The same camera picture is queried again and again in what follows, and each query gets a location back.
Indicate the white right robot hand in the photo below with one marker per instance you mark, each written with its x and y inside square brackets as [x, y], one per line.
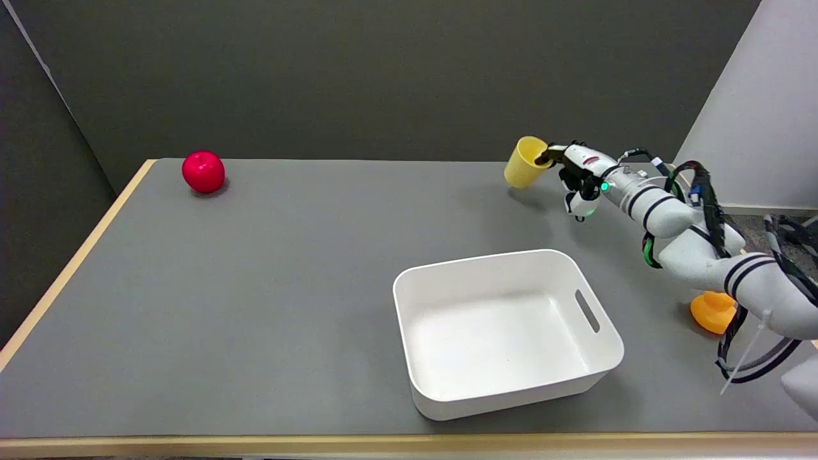
[581, 163]

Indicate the orange plastic object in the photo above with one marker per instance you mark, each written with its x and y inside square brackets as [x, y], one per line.
[712, 311]

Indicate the yellow plastic cup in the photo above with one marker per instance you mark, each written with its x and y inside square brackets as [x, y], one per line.
[524, 163]

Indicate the red apple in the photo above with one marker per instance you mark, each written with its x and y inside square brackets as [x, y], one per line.
[203, 171]

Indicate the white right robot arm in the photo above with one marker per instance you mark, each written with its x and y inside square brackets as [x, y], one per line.
[703, 249]

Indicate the white plastic box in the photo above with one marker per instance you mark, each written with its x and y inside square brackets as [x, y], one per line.
[505, 332]

